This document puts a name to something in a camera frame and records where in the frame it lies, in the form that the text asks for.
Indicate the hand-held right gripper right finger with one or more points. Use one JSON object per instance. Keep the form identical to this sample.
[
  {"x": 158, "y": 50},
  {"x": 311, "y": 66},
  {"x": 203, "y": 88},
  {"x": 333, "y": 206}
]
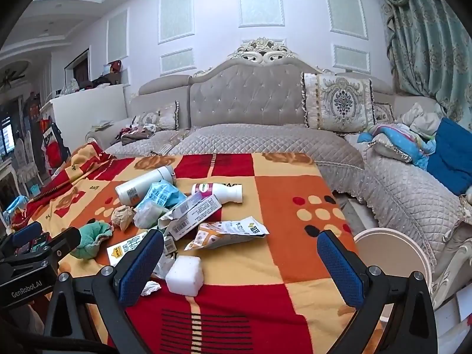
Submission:
[{"x": 341, "y": 273}]

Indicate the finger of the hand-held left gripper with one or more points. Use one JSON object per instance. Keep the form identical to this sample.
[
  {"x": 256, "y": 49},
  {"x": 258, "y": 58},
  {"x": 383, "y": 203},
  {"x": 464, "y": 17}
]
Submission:
[
  {"x": 64, "y": 241},
  {"x": 25, "y": 234}
]

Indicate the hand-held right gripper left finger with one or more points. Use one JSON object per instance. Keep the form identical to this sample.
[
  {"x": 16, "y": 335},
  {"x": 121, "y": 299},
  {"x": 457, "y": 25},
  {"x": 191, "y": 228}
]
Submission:
[{"x": 138, "y": 269}]

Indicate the white tissue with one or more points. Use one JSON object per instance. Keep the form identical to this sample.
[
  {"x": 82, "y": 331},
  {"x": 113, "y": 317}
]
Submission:
[{"x": 151, "y": 287}]

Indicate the white sheet with yellow label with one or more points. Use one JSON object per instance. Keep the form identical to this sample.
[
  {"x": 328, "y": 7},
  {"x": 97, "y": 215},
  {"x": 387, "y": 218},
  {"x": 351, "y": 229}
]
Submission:
[{"x": 123, "y": 250}]

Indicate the clear plastic wrapper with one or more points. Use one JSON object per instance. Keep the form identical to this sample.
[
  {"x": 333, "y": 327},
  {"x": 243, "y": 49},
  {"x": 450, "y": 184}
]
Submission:
[{"x": 164, "y": 265}]

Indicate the green fluffy cloth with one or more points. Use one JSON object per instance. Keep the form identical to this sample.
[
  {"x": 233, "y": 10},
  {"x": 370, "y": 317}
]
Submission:
[{"x": 90, "y": 236}]

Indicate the white foam block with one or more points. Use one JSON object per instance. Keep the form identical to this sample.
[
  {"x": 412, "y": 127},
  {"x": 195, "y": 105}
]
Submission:
[{"x": 184, "y": 274}]

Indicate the brown paper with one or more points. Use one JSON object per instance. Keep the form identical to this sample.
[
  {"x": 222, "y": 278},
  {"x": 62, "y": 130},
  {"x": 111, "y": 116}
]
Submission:
[{"x": 123, "y": 217}]

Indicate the green white packet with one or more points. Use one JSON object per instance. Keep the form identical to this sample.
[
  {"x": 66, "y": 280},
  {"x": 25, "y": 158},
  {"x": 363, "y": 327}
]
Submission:
[{"x": 147, "y": 215}]

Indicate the white round bin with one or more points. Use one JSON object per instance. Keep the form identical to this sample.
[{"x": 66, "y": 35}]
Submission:
[{"x": 391, "y": 250}]

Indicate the blue snack packet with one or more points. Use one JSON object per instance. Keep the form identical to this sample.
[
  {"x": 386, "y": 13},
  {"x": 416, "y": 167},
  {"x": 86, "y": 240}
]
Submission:
[{"x": 162, "y": 195}]

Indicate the white cardboard box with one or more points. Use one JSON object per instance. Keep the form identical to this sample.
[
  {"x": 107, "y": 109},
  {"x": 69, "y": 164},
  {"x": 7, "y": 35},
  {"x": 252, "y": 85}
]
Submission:
[{"x": 199, "y": 214}]

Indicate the orange patterned snack bag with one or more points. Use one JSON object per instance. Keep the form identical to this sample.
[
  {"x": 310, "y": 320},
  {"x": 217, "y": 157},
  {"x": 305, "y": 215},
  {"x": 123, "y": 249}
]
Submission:
[{"x": 221, "y": 234}]

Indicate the light blue plastic packet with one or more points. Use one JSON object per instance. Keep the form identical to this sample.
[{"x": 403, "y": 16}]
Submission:
[{"x": 16, "y": 206}]

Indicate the white ornate chair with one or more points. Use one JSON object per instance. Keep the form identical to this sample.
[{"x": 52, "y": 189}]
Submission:
[{"x": 25, "y": 155}]

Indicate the large white bottle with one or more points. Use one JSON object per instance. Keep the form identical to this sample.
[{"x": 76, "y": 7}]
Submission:
[{"x": 136, "y": 188}]

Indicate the red orange printed blanket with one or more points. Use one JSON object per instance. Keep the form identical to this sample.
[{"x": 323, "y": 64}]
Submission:
[{"x": 287, "y": 206}]

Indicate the red shopping bag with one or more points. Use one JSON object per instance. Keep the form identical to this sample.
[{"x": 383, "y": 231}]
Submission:
[{"x": 55, "y": 151}]

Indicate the quilted beige sofa cover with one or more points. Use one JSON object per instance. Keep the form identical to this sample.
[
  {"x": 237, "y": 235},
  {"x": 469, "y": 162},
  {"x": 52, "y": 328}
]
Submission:
[
  {"x": 405, "y": 195},
  {"x": 258, "y": 140}
]

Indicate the pink label white bottle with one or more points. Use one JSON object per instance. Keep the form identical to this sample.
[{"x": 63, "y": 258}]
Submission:
[{"x": 225, "y": 193}]

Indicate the magazine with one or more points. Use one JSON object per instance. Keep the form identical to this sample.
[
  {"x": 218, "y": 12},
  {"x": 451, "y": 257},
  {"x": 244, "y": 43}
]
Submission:
[{"x": 101, "y": 126}]

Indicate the dark clothes pile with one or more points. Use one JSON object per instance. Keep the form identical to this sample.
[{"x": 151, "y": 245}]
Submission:
[{"x": 132, "y": 136}]

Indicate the white cabinet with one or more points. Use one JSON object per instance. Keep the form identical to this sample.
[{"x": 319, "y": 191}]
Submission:
[{"x": 92, "y": 110}]

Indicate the colourful folded blanket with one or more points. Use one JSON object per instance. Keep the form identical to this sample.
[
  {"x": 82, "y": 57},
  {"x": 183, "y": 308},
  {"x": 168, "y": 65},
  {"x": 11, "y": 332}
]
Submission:
[{"x": 398, "y": 136}]

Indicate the beige fringed pillow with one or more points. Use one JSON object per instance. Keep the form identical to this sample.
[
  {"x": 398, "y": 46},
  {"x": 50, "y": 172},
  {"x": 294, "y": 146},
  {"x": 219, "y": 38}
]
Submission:
[{"x": 162, "y": 116}]

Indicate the blue cushion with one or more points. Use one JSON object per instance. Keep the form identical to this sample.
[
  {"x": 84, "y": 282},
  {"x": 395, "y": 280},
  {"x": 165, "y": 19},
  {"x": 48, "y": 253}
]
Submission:
[{"x": 450, "y": 155}]

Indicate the small brown embroidered pillow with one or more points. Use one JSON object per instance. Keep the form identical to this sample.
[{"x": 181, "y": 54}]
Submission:
[{"x": 383, "y": 112}]

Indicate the grey crumpled clothes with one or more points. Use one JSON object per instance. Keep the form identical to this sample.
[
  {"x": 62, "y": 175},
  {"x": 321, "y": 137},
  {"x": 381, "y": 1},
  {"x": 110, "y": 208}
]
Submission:
[{"x": 424, "y": 121}]

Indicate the large embroidered pillow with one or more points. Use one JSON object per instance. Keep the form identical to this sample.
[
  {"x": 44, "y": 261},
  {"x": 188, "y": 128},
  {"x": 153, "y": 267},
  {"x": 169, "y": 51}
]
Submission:
[{"x": 339, "y": 99}]

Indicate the grey tufted sofa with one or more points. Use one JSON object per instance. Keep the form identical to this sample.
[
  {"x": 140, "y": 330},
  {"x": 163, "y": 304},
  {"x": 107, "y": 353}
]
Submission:
[{"x": 243, "y": 96}]

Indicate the teal patterned curtain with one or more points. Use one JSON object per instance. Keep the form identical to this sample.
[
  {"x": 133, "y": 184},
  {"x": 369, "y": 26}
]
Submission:
[{"x": 424, "y": 44}]

